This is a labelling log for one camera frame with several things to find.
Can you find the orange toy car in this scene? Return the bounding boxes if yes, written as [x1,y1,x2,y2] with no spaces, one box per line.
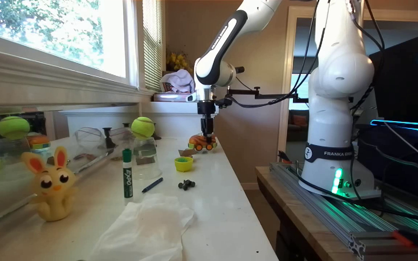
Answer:
[188,133,218,152]

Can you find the yellow bunny toy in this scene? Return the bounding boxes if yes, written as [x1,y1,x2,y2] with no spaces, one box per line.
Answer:
[21,146,77,222]

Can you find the white cloth bundle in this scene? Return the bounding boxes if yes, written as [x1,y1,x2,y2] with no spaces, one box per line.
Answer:
[160,69,196,94]

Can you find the flat box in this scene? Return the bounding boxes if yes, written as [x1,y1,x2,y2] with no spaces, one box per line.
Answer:
[153,92,197,103]

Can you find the yellow flowers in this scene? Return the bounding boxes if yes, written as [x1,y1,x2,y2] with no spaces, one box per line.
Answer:
[165,51,194,74]

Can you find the yellow bottle cap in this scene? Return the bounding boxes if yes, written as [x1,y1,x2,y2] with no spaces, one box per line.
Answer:
[174,156,194,173]

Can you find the tennis ball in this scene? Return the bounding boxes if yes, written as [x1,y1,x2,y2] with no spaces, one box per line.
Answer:
[131,116,156,139]

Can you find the clear plastic cup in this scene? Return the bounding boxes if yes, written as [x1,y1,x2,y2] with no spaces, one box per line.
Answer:
[132,136,163,180]

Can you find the window blinds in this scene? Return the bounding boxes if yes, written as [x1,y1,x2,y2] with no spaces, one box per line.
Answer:
[143,0,163,92]

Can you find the orange clamp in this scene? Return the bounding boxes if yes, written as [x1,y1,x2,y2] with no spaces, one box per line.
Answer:
[277,150,293,164]

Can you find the sofa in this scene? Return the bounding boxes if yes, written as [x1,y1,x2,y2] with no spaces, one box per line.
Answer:
[287,109,310,142]

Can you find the blue crayon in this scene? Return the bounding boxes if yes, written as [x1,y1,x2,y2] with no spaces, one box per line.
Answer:
[142,177,164,193]

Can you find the green dry erase marker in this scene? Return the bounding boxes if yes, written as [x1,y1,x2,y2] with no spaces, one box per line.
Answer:
[122,148,134,199]

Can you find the white paper towel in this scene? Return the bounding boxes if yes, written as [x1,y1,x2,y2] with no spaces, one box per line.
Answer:
[89,193,196,261]

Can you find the window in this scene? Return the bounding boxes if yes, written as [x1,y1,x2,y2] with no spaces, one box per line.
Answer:
[0,0,139,88]

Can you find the black laptop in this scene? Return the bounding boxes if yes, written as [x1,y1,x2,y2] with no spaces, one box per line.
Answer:
[356,28,418,204]

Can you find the red and black tool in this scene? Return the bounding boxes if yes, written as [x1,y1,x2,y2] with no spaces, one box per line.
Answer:
[392,229,418,260]

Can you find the grey cable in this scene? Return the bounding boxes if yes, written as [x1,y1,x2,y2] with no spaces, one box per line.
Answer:
[382,121,418,171]

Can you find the black cable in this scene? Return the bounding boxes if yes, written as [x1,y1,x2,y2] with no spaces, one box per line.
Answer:
[336,192,418,226]

